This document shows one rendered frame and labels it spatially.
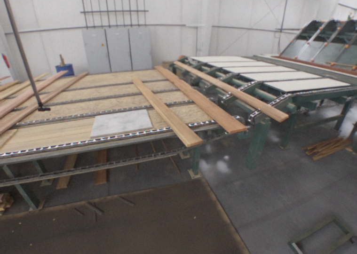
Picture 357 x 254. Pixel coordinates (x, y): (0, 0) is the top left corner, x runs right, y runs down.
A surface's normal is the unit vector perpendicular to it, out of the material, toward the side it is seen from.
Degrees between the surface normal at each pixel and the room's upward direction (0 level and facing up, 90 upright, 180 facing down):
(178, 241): 0
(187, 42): 89
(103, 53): 90
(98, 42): 90
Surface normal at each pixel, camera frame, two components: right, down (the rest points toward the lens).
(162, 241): 0.00, -0.88
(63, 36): 0.30, 0.39
